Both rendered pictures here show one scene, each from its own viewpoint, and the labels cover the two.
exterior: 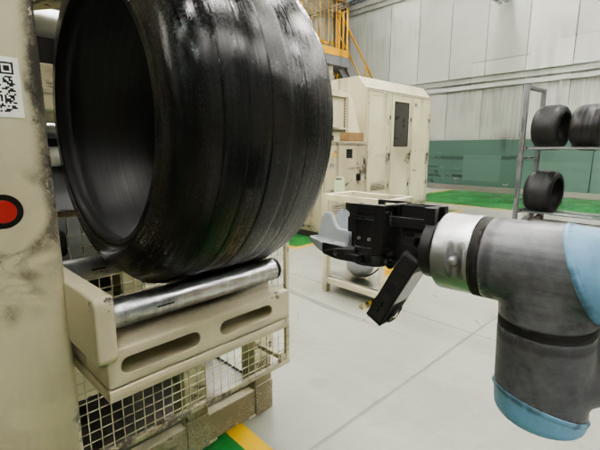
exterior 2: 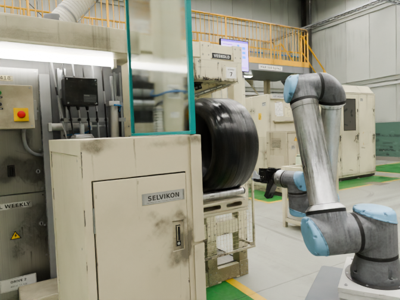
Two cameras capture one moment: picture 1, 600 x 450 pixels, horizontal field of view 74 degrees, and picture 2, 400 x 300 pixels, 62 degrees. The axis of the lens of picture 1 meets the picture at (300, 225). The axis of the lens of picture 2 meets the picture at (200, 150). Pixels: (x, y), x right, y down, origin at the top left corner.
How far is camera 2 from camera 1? 1.30 m
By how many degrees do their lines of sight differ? 16
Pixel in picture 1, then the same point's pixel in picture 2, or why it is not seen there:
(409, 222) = (271, 172)
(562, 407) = (297, 208)
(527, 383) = (291, 204)
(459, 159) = not seen: outside the picture
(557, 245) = (293, 175)
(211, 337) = (224, 207)
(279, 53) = (241, 130)
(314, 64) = (252, 131)
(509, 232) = (287, 173)
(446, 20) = (391, 30)
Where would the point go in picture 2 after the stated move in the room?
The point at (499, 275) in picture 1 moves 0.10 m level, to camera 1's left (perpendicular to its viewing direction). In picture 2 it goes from (284, 181) to (263, 181)
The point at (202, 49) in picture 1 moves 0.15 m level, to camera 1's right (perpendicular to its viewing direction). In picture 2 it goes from (223, 133) to (250, 132)
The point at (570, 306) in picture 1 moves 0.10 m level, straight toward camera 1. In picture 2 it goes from (295, 186) to (283, 189)
